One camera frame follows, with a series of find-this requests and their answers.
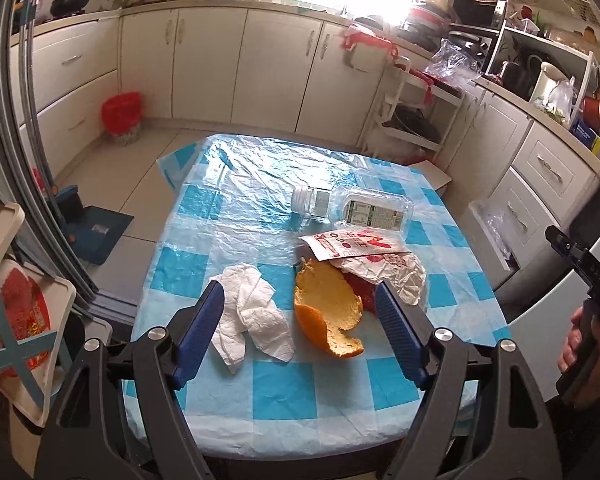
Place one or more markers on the red white snack wrapper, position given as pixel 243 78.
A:
pixel 373 256

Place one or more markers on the white folding rack with decorations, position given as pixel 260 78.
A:
pixel 34 308

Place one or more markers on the orange pomelo peel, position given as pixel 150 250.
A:
pixel 327 309

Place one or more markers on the black frying pan on cart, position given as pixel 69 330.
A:
pixel 411 120

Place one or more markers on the clear plastic bottle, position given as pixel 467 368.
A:
pixel 369 209

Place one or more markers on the white paper towel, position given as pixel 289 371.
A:
pixel 249 308

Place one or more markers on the red lined trash bin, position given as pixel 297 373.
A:
pixel 122 116

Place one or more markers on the small white stool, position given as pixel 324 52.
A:
pixel 435 176

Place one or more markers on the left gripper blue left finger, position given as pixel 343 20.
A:
pixel 192 332

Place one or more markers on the clear plastic bag on cart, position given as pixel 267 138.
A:
pixel 452 65

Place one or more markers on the blue dustpan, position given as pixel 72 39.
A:
pixel 93 232

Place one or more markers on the white electric kettle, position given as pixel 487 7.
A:
pixel 549 78

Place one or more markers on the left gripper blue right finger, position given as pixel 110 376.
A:
pixel 408 330

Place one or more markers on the metal counter shelf rack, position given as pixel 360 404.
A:
pixel 522 45

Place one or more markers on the small clear plastic jar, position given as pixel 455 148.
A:
pixel 311 202

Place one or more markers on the blue checkered plastic tablecloth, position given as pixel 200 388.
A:
pixel 342 391

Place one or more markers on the black wok on stove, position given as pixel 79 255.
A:
pixel 61 8

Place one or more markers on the red orange food package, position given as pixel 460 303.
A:
pixel 364 289

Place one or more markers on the white tiered storage cart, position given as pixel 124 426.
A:
pixel 440 103

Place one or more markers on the clear bag in drawer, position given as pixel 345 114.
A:
pixel 485 234

